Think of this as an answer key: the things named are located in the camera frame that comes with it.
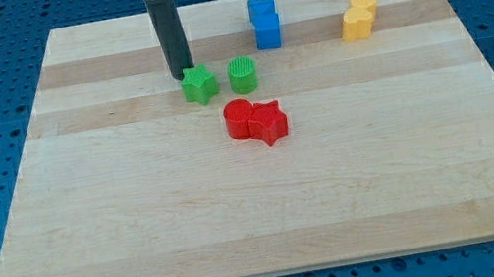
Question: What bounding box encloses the yellow hexagon block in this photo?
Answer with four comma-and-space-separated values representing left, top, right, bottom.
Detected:
350, 0, 378, 18

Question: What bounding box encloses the green cylinder block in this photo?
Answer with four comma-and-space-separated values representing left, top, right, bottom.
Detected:
227, 56, 258, 94

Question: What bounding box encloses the yellow heart block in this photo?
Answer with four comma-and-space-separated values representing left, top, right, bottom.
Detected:
342, 7, 374, 42

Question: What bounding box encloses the red cylinder block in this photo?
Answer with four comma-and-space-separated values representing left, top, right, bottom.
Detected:
223, 98, 253, 140

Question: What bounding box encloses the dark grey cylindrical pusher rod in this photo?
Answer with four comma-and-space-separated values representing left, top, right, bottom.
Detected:
145, 0, 193, 80

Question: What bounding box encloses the green star block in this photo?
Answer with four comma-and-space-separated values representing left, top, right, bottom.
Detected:
181, 64, 220, 105

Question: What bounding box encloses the red star block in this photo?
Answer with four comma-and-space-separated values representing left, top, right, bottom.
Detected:
248, 100, 289, 146

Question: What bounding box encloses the light wooden board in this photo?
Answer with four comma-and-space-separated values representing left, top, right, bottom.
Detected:
0, 0, 494, 277

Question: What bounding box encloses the blue cube block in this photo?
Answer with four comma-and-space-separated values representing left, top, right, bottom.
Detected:
252, 13, 282, 50

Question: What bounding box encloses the blue triangle block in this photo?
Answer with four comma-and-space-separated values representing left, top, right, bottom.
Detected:
247, 0, 276, 24

